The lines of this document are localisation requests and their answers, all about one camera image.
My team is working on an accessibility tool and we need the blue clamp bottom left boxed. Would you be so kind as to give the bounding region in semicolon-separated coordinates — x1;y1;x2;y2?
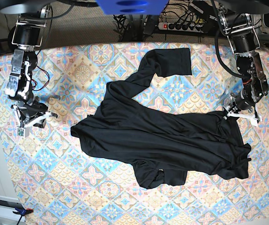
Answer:
0;207;33;216

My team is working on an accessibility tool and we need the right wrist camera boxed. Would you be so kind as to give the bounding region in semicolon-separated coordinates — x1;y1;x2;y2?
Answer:
16;127;30;138

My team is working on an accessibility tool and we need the black t-shirt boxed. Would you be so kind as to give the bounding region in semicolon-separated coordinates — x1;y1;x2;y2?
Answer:
71;48;251;189

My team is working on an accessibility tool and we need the white power strip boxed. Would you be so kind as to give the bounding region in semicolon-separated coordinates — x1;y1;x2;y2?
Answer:
157;22;202;32

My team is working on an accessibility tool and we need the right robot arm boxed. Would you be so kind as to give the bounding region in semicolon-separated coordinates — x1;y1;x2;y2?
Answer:
0;0;57;135

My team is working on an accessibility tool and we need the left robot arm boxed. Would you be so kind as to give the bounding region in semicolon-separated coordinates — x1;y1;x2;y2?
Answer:
211;0;269;126

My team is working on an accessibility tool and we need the white floor box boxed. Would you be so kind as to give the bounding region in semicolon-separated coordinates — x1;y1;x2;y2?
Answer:
0;195;22;221

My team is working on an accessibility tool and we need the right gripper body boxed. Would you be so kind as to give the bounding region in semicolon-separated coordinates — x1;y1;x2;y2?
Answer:
11;100;58;128

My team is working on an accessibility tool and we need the black round stool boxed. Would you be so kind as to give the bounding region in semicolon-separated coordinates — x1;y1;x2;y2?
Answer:
7;26;17;52

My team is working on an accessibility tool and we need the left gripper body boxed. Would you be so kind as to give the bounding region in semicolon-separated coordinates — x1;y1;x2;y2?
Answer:
223;92;262;127

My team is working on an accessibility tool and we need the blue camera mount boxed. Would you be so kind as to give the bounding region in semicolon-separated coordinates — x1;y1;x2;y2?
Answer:
96;0;169;15

